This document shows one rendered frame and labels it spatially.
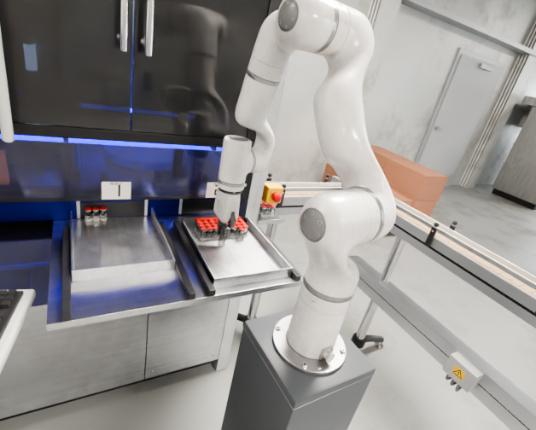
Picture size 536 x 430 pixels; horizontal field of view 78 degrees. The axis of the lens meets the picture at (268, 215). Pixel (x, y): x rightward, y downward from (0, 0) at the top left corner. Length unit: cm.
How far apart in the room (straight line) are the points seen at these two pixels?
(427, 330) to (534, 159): 609
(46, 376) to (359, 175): 136
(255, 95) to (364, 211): 42
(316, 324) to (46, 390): 118
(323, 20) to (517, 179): 711
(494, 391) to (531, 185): 615
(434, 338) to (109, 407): 147
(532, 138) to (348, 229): 710
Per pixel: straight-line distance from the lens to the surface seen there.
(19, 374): 160
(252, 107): 91
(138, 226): 124
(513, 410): 169
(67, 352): 155
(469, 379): 167
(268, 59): 88
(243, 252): 114
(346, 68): 75
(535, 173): 758
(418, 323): 179
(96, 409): 182
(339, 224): 61
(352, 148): 69
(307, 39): 71
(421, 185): 388
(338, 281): 72
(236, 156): 98
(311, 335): 82
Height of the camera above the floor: 148
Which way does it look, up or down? 25 degrees down
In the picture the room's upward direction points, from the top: 12 degrees clockwise
